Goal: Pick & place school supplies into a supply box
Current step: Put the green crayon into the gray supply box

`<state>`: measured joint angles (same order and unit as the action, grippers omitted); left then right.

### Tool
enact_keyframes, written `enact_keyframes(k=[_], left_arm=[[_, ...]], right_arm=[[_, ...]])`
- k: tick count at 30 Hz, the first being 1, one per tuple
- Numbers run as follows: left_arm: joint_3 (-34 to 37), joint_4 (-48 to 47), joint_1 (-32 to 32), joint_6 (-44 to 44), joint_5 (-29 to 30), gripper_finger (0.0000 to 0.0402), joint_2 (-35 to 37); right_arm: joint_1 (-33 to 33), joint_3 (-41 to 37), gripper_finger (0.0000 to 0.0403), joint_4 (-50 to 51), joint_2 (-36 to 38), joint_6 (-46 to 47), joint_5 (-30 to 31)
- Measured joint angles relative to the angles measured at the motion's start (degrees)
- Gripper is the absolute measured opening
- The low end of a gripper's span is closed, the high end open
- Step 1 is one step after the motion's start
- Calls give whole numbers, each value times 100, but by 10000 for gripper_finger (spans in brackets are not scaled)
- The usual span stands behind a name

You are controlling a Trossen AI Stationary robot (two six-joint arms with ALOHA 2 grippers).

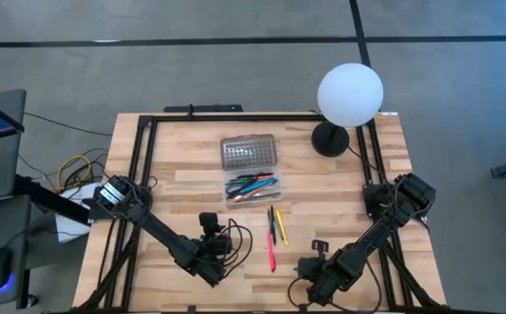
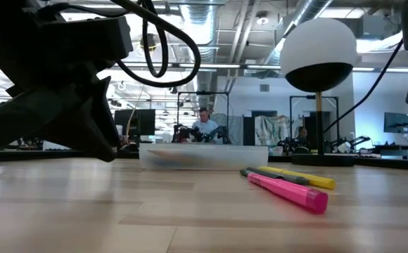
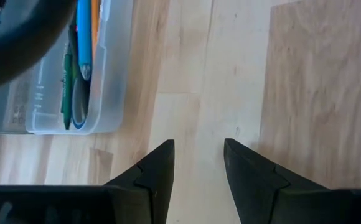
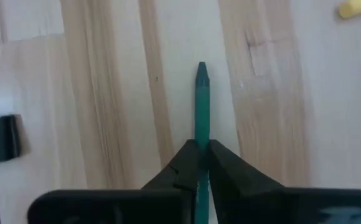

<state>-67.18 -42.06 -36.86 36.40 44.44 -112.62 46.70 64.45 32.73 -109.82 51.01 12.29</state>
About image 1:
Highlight pink highlighter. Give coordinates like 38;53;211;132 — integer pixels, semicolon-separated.
266;229;277;273

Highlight yellow highlighter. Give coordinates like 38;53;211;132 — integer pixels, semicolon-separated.
275;208;290;247

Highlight blue handled scissors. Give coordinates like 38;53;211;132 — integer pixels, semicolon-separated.
225;181;245;198

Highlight blue marker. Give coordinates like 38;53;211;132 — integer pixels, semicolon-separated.
234;177;279;196

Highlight slim black pen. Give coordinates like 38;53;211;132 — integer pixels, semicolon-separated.
234;172;276;181

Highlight grey translucent box lid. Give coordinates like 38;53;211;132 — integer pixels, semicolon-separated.
219;133;279;172

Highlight white box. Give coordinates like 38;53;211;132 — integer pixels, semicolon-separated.
54;181;103;244

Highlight black stand beam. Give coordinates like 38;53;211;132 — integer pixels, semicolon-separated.
14;174;93;226

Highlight white globe table lamp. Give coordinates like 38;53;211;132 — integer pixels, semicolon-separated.
311;62;386;159

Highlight dark grey desk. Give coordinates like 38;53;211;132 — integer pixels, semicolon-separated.
0;194;33;311

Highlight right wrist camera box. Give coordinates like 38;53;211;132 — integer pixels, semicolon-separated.
311;239;330;259

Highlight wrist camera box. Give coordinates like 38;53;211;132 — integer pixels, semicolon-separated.
311;239;330;259
197;211;220;233

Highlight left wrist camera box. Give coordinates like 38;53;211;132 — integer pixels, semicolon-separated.
197;211;220;233

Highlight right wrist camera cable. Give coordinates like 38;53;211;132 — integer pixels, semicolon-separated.
287;260;384;313

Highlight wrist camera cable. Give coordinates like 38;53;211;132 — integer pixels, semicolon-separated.
217;216;255;268
287;260;384;313

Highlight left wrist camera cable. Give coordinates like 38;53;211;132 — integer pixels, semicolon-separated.
217;216;255;268

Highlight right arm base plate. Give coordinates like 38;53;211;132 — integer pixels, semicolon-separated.
363;182;427;220

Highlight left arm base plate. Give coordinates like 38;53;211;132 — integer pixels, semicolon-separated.
87;186;151;222

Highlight black aluminium table frame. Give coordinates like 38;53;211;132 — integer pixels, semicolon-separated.
72;113;448;314

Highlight black bar mount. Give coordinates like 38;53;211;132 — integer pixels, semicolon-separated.
162;103;244;114

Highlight yellow cable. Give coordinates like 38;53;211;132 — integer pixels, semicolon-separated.
55;154;93;194

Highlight black floor cable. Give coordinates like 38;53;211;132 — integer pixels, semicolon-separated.
23;112;114;138

